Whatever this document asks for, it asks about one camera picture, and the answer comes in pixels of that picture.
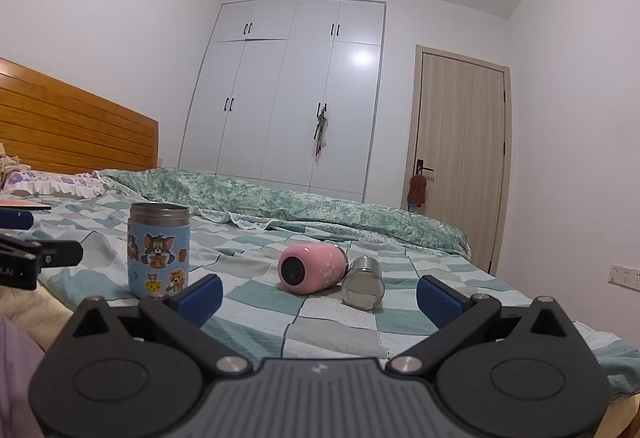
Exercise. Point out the beige crumpled cloth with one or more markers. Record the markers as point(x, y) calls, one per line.
point(7, 167)

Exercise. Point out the hanging tassel ornament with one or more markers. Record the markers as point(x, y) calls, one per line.
point(320, 130)

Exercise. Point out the stainless steel cup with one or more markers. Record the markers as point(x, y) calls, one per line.
point(362, 290)

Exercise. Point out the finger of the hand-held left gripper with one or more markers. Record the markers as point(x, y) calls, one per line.
point(15, 219)
point(62, 253)

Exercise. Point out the thin red book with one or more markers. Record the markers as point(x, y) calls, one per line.
point(22, 204)

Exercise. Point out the wall socket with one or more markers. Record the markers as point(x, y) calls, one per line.
point(624, 276)

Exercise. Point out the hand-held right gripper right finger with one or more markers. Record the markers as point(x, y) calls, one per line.
point(440, 302)

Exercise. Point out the wooden door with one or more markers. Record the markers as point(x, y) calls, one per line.
point(462, 142)

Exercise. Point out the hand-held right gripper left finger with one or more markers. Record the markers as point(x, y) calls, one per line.
point(199, 299)

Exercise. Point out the pink cup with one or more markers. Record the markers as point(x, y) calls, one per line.
point(310, 270)

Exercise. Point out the cream blanket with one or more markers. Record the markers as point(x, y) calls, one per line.
point(30, 313)

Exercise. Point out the white wardrobe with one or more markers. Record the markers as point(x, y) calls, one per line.
point(280, 92)

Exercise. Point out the wooden headboard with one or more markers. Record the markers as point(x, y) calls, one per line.
point(75, 127)

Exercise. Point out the blue cartoon cup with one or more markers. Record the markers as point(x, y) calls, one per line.
point(157, 253)

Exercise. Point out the checkered bed sheet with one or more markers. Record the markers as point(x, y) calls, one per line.
point(260, 303)

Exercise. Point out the pink cloth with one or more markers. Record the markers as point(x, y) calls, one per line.
point(17, 378)

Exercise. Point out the green floral quilt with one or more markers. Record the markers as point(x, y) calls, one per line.
point(310, 205)

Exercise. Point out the purple floral pillow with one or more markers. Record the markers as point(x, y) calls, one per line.
point(55, 183)

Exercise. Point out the brown hanging bag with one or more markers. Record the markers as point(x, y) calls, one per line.
point(416, 190)

